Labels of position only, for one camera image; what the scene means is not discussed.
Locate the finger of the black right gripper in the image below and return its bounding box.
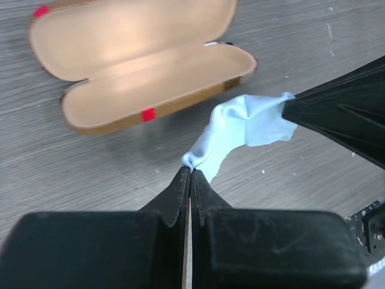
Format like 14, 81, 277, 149
281, 55, 385, 169
314, 100, 384, 169

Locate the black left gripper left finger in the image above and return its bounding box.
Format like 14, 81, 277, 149
1, 167, 190, 288

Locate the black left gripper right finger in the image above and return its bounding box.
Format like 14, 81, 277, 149
190, 170, 368, 288

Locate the light blue cloth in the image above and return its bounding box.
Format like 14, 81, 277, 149
182, 92, 297, 181

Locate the brown striped glasses case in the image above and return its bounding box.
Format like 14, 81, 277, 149
28, 1, 257, 135

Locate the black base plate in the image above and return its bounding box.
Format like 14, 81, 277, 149
345, 200, 384, 277

